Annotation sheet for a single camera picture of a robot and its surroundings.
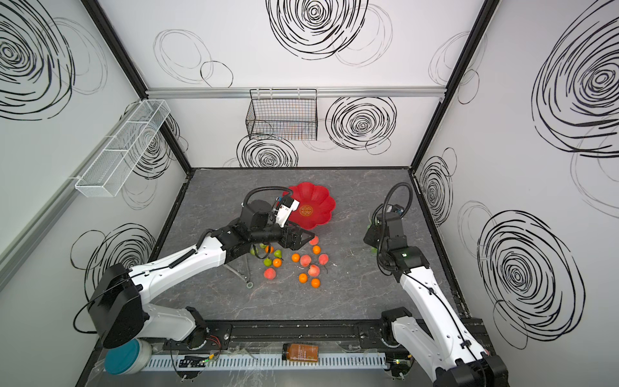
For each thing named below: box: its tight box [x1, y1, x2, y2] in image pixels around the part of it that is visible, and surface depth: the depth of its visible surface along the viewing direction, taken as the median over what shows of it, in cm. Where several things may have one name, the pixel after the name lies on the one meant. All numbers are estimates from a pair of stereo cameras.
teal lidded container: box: [103, 338, 153, 375], surface depth 65 cm
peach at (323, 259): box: [318, 253, 329, 266], surface depth 90 cm
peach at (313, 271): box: [307, 264, 320, 277], surface depth 87 cm
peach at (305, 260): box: [299, 254, 312, 268], surface depth 88 cm
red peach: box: [263, 267, 277, 280], surface depth 86 cm
